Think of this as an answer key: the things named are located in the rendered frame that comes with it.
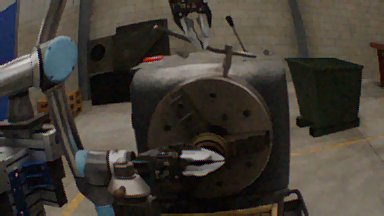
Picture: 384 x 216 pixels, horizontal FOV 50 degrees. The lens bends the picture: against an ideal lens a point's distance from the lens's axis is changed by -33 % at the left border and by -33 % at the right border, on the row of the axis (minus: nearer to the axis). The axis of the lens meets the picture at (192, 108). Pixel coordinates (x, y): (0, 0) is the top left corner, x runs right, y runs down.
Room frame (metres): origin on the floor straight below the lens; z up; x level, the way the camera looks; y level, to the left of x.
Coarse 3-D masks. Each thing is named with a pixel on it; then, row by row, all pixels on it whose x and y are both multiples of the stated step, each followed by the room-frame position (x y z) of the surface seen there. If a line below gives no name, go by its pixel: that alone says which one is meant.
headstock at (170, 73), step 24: (144, 72) 1.62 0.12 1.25; (168, 72) 1.60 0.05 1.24; (192, 72) 1.59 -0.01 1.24; (240, 72) 1.56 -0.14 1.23; (264, 72) 1.55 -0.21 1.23; (144, 96) 1.59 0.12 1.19; (264, 96) 1.54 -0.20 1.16; (144, 120) 1.59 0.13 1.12; (288, 120) 1.55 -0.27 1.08; (144, 144) 1.59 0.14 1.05; (288, 144) 1.54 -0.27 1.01; (264, 168) 1.54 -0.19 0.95; (288, 168) 1.55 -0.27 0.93; (168, 192) 1.58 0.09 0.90; (240, 192) 1.55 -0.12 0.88; (264, 192) 1.54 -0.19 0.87
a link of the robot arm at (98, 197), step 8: (88, 184) 1.31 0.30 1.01; (88, 192) 1.28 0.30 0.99; (96, 192) 1.23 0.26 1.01; (104, 192) 1.23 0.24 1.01; (96, 200) 1.23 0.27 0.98; (104, 200) 1.23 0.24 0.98; (112, 200) 1.24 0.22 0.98; (96, 208) 1.24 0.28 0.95; (104, 208) 1.23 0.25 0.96; (112, 208) 1.24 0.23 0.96
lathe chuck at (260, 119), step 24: (168, 96) 1.42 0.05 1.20; (192, 96) 1.41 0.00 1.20; (216, 96) 1.41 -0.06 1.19; (240, 96) 1.40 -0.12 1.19; (168, 120) 1.42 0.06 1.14; (216, 120) 1.41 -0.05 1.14; (240, 120) 1.40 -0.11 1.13; (264, 120) 1.39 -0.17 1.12; (240, 168) 1.40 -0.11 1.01; (216, 192) 1.41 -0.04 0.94
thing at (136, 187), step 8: (112, 176) 0.88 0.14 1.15; (136, 176) 0.88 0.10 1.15; (112, 184) 0.86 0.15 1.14; (120, 184) 0.85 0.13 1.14; (128, 184) 0.85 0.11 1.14; (136, 184) 0.86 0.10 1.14; (144, 184) 0.87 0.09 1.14; (112, 192) 0.85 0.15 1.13; (128, 192) 0.84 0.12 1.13; (136, 192) 0.85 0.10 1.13; (144, 192) 0.85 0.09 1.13
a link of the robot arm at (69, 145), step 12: (60, 84) 1.31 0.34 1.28; (48, 96) 1.31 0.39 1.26; (60, 96) 1.31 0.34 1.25; (60, 108) 1.31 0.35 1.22; (60, 120) 1.31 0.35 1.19; (72, 120) 1.34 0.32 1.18; (60, 132) 1.32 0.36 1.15; (72, 132) 1.33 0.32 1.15; (60, 144) 1.34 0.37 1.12; (72, 144) 1.32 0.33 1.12; (72, 156) 1.33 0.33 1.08; (72, 168) 1.34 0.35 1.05; (84, 180) 1.33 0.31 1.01; (84, 192) 1.31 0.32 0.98
